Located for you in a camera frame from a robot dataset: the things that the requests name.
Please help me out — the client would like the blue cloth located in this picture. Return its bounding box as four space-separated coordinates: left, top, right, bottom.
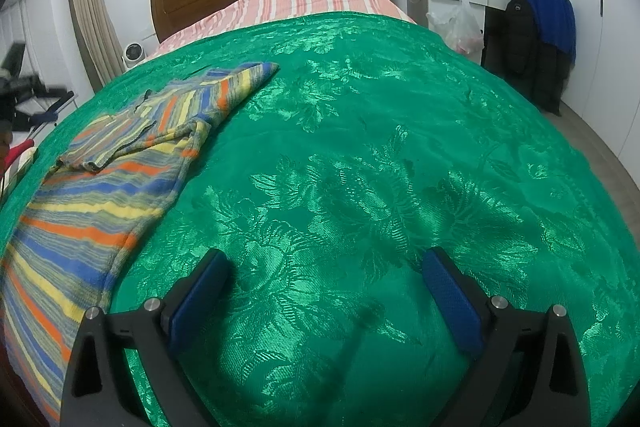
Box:
514 0 577 68

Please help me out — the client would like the striped knit sweater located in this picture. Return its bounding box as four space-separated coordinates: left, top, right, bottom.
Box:
0 62 280 427

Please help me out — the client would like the green floral blanket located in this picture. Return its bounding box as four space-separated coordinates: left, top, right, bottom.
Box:
0 9 640 427

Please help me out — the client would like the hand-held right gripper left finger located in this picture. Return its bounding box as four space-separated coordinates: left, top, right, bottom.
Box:
60 248 233 427

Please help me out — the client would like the red and striped cloth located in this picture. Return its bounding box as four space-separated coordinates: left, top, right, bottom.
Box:
4 142 38 180

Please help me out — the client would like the black jacket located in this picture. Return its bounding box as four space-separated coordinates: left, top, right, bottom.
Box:
497 0 573 116

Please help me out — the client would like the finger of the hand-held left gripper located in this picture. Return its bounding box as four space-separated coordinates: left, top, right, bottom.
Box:
27 91 77 128

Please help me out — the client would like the plastic bag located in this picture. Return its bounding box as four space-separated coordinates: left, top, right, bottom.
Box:
426 0 485 56

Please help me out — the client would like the beige curtain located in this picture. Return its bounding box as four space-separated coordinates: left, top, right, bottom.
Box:
66 0 123 94

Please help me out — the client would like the white wardrobe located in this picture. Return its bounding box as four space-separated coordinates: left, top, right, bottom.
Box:
525 0 640 178

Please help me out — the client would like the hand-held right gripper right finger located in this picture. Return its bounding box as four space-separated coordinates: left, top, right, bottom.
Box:
421 247 593 427

